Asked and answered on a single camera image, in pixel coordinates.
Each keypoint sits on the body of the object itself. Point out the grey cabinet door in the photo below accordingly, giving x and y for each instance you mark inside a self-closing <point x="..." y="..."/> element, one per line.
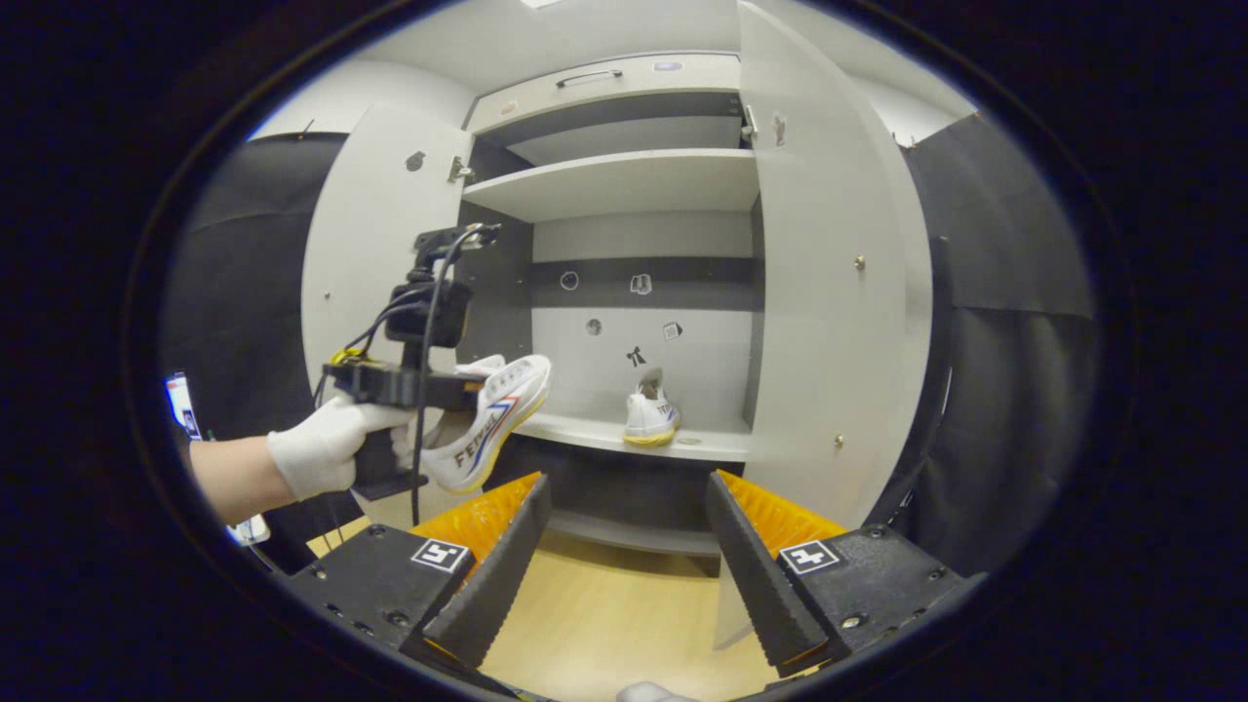
<point x="370" y="214"/>
<point x="829" y="292"/>

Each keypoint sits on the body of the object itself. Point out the grey cabinet drawer front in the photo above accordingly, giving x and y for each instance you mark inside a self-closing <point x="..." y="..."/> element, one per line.
<point x="682" y="83"/>

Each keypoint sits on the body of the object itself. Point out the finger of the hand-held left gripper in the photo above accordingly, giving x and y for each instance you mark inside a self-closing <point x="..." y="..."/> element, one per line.
<point x="468" y="392"/>

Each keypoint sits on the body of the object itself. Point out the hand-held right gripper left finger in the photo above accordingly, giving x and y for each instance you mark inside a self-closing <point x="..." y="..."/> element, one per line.
<point x="502" y="575"/>

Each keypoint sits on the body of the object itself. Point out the black backdrop cloth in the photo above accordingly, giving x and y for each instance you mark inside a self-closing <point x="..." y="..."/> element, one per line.
<point x="244" y="292"/>
<point x="1014" y="390"/>

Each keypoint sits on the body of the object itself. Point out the ceiling light panel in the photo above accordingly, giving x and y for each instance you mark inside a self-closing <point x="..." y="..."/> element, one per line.
<point x="538" y="3"/>

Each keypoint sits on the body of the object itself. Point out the grey shoe cabinet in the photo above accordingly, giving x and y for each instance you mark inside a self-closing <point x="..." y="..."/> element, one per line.
<point x="702" y="370"/>

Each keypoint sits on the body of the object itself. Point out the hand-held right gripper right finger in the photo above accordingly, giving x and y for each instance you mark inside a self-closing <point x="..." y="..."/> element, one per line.
<point x="756" y="575"/>

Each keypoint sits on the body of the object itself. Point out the white shoe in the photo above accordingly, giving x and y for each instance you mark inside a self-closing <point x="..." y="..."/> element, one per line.
<point x="497" y="409"/>
<point x="648" y="419"/>

